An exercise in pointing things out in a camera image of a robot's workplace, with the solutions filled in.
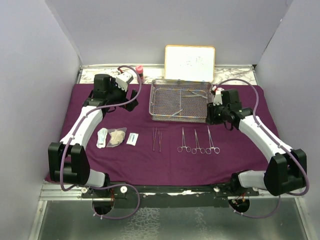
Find yellow framed whiteboard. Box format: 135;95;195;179
164;45;216;82

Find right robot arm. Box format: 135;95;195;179
205;87;307;196

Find aluminium frame rail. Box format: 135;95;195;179
38;178;305;201

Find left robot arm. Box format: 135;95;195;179
48;72;139;198

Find steel tweezers front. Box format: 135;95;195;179
152;128;157;151

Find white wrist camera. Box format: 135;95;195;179
212;86;224;106
115;72;134;92

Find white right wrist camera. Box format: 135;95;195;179
212;86;224;106

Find purple cloth wrap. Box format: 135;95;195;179
85;84;268;186

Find steel forceps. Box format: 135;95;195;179
205;126;221;155

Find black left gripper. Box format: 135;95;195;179
106;77;139;111

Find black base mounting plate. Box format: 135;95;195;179
81;183;261;210

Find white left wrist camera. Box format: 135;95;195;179
115;72;134;92

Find steel clamp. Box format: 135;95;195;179
177;127;191;153

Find steel blunt tweezers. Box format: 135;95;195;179
191;129;206;155

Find pink lid spice bottle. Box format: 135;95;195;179
135;65;145;84

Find white gauze bag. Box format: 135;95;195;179
106;127;127;148

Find steel scissors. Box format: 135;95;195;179
182;91;207;99

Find metal mesh tray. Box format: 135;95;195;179
149;79;213;123

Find white blue label packet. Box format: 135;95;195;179
126;132;139;146

